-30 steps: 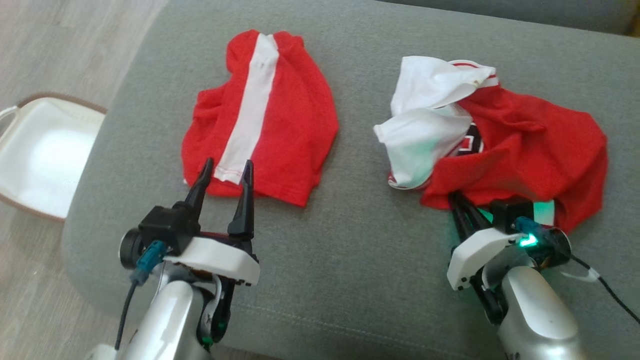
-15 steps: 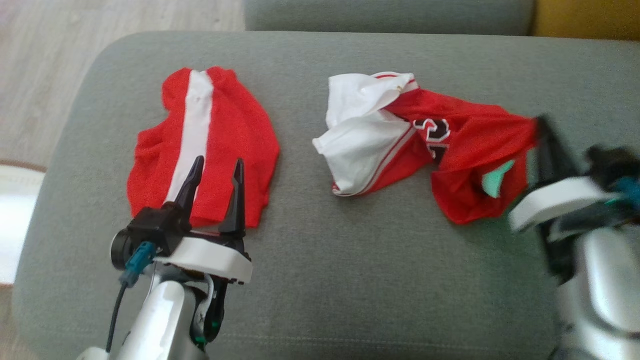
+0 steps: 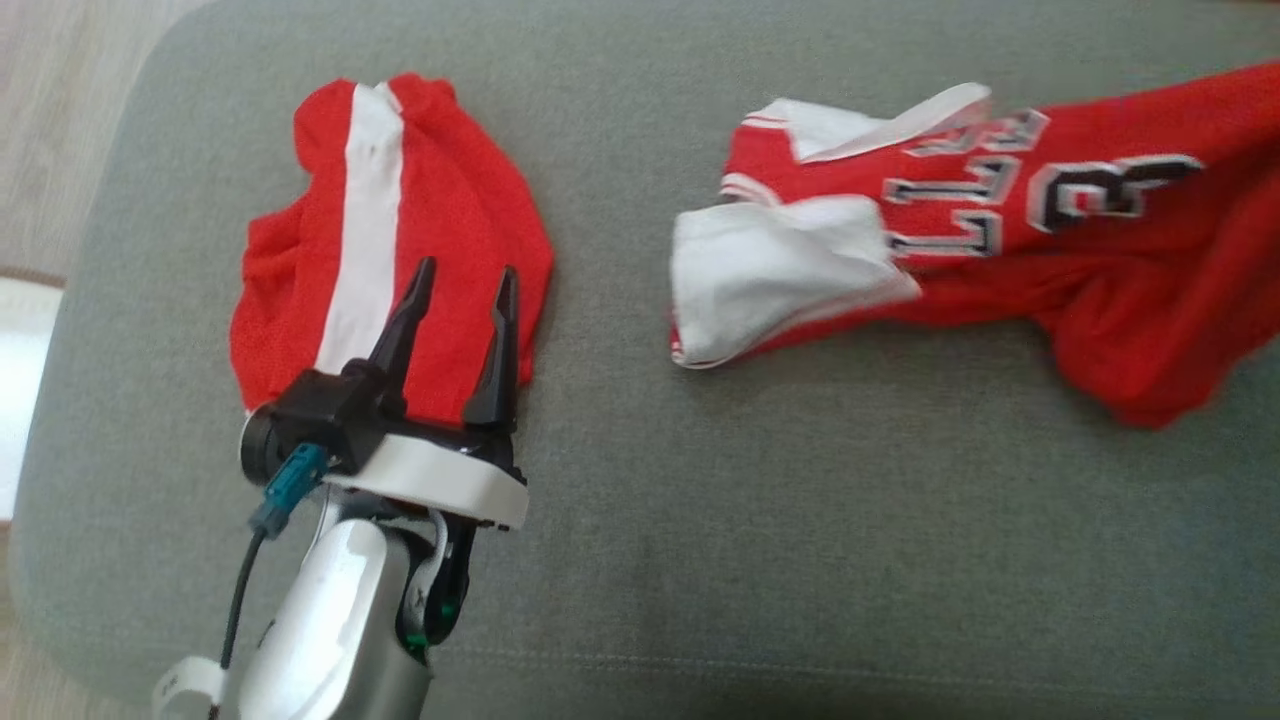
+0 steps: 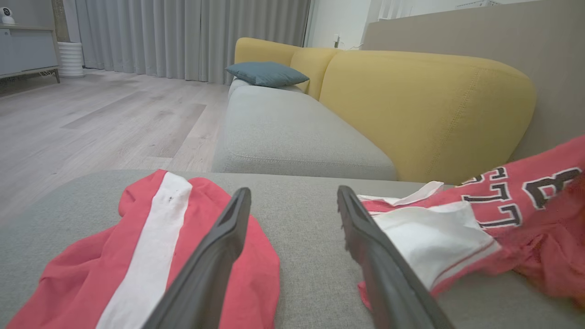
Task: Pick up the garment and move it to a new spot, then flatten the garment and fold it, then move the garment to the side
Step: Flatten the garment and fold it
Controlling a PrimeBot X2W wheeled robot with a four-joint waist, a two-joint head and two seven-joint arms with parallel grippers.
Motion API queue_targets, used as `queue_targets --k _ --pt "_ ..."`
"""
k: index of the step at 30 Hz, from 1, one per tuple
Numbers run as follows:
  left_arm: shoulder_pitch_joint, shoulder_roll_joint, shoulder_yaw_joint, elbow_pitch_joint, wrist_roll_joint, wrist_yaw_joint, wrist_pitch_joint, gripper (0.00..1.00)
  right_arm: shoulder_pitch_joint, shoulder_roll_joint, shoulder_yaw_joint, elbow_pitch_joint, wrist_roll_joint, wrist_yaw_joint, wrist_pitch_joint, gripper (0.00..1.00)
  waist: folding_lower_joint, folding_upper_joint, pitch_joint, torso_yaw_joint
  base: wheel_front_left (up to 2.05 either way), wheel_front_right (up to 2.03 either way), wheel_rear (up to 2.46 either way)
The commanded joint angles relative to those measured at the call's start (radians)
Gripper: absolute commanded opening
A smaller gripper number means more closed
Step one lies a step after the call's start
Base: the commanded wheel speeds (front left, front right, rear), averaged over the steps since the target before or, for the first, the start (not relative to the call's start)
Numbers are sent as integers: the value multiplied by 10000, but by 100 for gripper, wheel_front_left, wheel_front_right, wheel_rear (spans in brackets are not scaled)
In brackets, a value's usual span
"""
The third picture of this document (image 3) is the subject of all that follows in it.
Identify black cable teal connector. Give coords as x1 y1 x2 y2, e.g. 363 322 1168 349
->
220 443 332 673

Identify red shorts white stripe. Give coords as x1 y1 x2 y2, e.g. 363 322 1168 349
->
229 72 556 422

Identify red basketball jersey white trim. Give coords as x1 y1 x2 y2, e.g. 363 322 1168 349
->
668 60 1280 431

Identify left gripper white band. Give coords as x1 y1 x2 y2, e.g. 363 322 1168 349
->
322 257 530 532

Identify grey fabric ottoman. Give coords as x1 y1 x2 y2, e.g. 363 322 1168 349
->
8 0 1280 720

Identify white cable strap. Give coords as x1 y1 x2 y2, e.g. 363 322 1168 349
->
153 655 229 720

